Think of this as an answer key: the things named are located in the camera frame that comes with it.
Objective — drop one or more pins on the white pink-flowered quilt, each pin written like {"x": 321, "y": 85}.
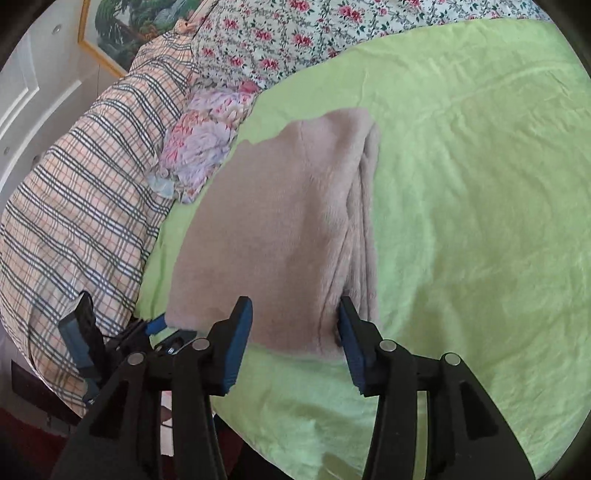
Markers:
{"x": 286, "y": 32}

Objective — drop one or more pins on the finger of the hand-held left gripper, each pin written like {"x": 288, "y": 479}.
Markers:
{"x": 154, "y": 325}

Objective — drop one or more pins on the plaid quilt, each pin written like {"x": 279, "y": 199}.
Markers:
{"x": 83, "y": 207}

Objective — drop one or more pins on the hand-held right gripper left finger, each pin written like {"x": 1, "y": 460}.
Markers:
{"x": 235, "y": 350}

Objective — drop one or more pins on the beige knit sweater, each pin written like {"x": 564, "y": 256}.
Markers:
{"x": 277, "y": 240}

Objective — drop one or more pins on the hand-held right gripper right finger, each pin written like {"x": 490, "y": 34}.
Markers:
{"x": 353, "y": 355}

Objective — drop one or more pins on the pastel floral cloth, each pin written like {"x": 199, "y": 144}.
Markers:
{"x": 203, "y": 138}

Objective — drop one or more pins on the gold framed picture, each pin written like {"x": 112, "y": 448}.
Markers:
{"x": 134, "y": 27}

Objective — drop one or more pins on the green blanket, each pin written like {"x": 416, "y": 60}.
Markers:
{"x": 471, "y": 207}

